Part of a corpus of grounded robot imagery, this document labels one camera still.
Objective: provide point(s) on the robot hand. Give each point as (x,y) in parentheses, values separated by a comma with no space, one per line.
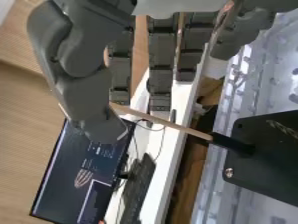
(80,66)

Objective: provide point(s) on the thin wooden stick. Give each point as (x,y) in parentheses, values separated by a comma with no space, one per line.
(164,122)

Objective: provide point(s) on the black computer screen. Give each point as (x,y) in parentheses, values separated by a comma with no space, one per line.
(75,180)

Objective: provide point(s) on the white desk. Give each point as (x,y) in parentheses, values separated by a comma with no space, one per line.
(171,160)

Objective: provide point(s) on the black keyboard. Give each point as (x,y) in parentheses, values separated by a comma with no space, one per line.
(138,190)

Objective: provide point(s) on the clear box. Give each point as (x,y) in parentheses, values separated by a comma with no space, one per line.
(261,86)

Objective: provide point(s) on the black plate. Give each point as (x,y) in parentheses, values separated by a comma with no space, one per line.
(271,160)

